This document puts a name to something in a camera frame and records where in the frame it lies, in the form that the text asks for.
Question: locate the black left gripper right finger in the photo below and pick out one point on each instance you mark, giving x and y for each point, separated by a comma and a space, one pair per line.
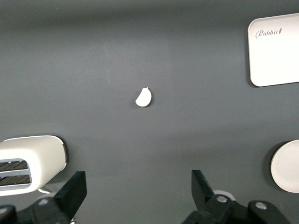
205, 200

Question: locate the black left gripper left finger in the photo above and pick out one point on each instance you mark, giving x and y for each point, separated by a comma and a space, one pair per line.
70, 196

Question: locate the round cream plate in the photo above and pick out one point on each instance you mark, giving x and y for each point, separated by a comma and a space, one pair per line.
287, 165

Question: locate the beige tray at right edge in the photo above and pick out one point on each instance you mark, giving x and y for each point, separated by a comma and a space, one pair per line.
42, 154

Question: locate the cream tray with Rabbit print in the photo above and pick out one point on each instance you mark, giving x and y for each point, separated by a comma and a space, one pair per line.
273, 60

